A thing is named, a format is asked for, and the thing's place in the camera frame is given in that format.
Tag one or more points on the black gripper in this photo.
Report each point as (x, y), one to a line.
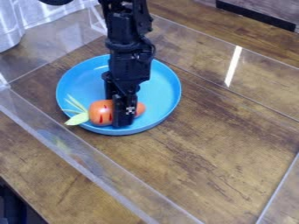
(129, 71)

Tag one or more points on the orange toy carrot green leaves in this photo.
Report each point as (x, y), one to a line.
(99, 113)

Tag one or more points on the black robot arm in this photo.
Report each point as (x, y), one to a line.
(129, 23)

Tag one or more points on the round blue plastic tray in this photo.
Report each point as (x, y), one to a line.
(160, 94)

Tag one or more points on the clear acrylic front barrier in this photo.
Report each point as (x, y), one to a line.
(141, 169)

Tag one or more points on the white patterned curtain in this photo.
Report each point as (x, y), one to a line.
(25, 14)

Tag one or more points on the clear acrylic corner bracket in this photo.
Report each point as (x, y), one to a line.
(97, 20)

